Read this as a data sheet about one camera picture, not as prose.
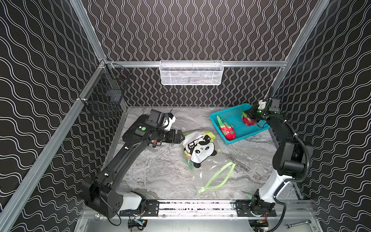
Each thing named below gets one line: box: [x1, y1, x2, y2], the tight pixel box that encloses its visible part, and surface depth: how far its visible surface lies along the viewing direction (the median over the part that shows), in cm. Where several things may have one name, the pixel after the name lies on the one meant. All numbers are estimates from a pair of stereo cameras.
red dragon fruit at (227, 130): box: [216, 115, 237, 141], surface depth 98 cm
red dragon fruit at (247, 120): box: [241, 110, 256, 127], surface depth 95 cm
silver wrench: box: [284, 219, 312, 230], surface depth 72 cm
